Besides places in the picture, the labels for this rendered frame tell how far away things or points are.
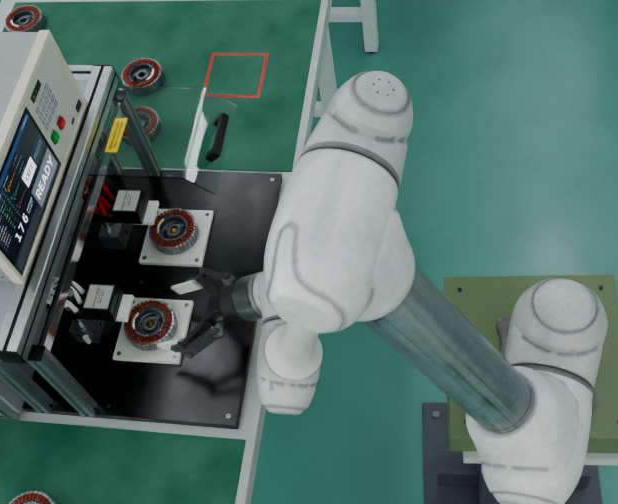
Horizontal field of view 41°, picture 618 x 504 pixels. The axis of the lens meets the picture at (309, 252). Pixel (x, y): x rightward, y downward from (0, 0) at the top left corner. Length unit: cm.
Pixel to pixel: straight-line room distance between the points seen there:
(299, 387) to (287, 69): 106
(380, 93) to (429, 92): 219
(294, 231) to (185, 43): 153
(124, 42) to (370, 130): 157
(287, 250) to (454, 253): 186
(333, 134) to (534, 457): 62
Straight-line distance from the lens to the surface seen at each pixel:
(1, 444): 190
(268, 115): 216
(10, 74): 163
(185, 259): 191
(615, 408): 166
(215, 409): 174
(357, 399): 253
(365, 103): 98
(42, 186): 164
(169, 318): 180
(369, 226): 93
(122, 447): 179
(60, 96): 171
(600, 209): 290
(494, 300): 171
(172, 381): 179
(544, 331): 140
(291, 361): 140
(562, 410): 136
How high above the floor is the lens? 235
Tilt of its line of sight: 57 degrees down
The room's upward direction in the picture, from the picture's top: 13 degrees counter-clockwise
